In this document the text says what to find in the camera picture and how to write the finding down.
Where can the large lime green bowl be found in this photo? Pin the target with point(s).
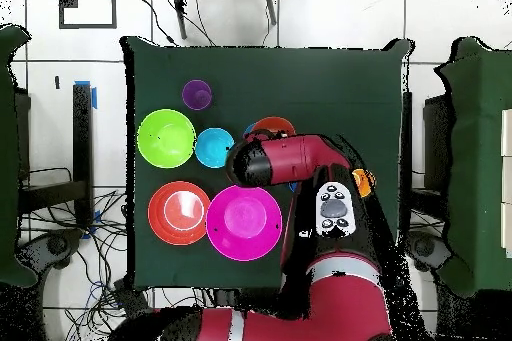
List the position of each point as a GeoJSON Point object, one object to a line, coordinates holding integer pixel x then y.
{"type": "Point", "coordinates": [166, 147]}

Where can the black power strip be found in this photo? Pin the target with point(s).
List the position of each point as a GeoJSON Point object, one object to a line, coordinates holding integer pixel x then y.
{"type": "Point", "coordinates": [130, 297]}

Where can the dark green table cloth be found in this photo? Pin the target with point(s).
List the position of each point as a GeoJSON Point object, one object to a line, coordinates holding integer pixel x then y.
{"type": "Point", "coordinates": [260, 77]}

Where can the green covered side table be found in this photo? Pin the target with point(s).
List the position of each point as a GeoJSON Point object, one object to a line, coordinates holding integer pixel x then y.
{"type": "Point", "coordinates": [6, 157]}
{"type": "Point", "coordinates": [476, 137]}

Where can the purple plastic cup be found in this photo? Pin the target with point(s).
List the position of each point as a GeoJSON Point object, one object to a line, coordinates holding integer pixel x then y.
{"type": "Point", "coordinates": [196, 97]}

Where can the blue tape strip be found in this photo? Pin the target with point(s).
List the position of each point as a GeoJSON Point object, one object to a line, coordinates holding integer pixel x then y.
{"type": "Point", "coordinates": [94, 98]}

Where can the large red-orange bowl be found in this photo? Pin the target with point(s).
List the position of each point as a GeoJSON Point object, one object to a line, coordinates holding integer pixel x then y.
{"type": "Point", "coordinates": [160, 217]}

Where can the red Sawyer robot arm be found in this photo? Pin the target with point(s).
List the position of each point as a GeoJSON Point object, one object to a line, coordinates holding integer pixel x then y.
{"type": "Point", "coordinates": [304, 157]}

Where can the small cyan bowl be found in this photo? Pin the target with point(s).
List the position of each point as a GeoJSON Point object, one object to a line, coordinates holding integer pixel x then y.
{"type": "Point", "coordinates": [210, 151]}

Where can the black metal stand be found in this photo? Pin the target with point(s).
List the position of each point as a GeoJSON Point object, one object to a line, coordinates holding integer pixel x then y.
{"type": "Point", "coordinates": [82, 137]}

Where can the large pink bowl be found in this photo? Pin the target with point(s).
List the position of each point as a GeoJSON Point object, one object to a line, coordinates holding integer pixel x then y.
{"type": "Point", "coordinates": [243, 221]}

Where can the orange plastic cup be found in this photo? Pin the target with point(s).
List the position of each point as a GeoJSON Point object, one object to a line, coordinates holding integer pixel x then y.
{"type": "Point", "coordinates": [364, 183]}

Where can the small orange bowl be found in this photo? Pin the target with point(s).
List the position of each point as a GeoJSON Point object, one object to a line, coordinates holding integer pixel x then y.
{"type": "Point", "coordinates": [274, 124]}

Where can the medium blue bowl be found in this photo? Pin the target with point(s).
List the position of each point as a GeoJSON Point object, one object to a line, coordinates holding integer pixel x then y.
{"type": "Point", "coordinates": [248, 130]}

